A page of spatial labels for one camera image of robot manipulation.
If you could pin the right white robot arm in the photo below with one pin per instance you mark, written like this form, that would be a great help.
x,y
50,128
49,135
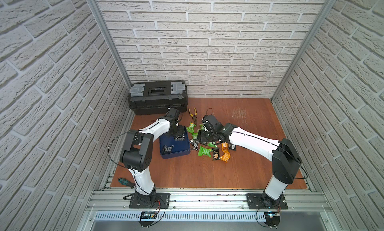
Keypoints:
x,y
285,159

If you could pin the black cookie packet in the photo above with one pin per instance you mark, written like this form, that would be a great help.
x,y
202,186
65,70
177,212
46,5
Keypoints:
x,y
216,154
196,145
232,147

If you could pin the black plastic toolbox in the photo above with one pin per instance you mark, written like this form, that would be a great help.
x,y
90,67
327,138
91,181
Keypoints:
x,y
156,97

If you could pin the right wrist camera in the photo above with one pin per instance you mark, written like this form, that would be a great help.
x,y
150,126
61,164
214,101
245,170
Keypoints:
x,y
211,123

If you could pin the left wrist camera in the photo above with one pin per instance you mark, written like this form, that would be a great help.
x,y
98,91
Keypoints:
x,y
173,115

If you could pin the orange cookie packet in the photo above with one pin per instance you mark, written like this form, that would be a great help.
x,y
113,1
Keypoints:
x,y
226,156
225,146

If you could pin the yellow black pliers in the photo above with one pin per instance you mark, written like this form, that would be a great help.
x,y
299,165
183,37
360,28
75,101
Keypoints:
x,y
193,115

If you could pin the left control board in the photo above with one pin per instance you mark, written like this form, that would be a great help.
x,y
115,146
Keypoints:
x,y
148,218

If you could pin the green handled tool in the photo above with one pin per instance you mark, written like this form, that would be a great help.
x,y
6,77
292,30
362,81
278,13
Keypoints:
x,y
126,183

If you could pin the right control board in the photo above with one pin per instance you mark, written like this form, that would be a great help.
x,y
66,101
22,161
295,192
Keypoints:
x,y
272,219

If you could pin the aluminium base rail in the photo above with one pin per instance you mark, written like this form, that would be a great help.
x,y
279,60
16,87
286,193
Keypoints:
x,y
201,205

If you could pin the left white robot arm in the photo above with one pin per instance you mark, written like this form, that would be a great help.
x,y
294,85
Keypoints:
x,y
137,152

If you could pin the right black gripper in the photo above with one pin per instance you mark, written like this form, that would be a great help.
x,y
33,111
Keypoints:
x,y
201,136

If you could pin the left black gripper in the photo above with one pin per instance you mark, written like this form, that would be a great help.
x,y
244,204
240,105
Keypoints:
x,y
178,132

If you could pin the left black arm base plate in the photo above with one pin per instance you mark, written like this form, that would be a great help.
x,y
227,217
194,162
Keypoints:
x,y
139,201

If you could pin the dark blue storage box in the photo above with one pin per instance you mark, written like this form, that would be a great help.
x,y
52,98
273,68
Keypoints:
x,y
173,147

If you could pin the control board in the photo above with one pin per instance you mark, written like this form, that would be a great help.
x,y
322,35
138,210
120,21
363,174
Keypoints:
x,y
272,219
148,218

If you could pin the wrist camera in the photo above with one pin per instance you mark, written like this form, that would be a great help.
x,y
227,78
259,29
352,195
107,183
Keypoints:
x,y
211,123
173,115

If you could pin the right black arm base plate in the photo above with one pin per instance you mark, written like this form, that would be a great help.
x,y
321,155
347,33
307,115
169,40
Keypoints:
x,y
262,201

